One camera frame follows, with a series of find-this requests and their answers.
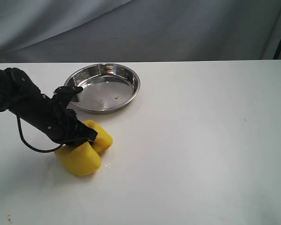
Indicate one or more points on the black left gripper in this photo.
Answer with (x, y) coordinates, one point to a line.
(51, 117)

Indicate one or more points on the yellow sponge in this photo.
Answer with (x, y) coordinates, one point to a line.
(85, 159)

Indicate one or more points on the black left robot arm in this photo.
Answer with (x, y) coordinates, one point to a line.
(16, 83)

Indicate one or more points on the round stainless steel pan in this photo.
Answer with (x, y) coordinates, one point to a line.
(107, 87)

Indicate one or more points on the grey backdrop cloth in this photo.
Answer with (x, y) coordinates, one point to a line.
(138, 30)

